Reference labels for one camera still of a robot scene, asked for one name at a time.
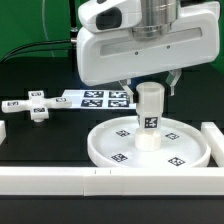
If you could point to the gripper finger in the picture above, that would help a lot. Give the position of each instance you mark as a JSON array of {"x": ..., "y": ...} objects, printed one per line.
[
  {"x": 172, "y": 80},
  {"x": 125, "y": 85}
]

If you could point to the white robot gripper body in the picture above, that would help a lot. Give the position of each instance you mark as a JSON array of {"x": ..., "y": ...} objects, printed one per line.
[{"x": 169, "y": 36}]

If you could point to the white round table top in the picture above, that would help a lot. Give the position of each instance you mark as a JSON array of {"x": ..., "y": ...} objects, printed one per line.
[{"x": 120, "y": 142}]

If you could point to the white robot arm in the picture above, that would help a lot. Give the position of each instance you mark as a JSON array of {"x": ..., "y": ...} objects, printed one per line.
[{"x": 124, "y": 39}]

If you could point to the white marker tag sheet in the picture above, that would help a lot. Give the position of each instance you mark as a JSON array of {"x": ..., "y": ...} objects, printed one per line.
[{"x": 99, "y": 99}]

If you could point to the white right fence bar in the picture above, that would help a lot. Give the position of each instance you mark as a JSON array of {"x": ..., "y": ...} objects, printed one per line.
[{"x": 215, "y": 139}]

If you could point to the white fence bar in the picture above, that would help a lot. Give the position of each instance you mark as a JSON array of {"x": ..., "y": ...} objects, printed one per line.
[
  {"x": 110, "y": 181},
  {"x": 2, "y": 131},
  {"x": 215, "y": 139}
]

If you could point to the white cross-shaped table base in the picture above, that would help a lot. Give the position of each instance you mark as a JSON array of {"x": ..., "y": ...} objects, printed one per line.
[{"x": 37, "y": 104}]

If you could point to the white front fence bar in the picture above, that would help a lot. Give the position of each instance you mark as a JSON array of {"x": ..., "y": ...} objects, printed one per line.
[{"x": 110, "y": 181}]

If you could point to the white left fence bar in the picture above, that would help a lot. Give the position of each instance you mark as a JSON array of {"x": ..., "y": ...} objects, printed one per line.
[{"x": 2, "y": 131}]

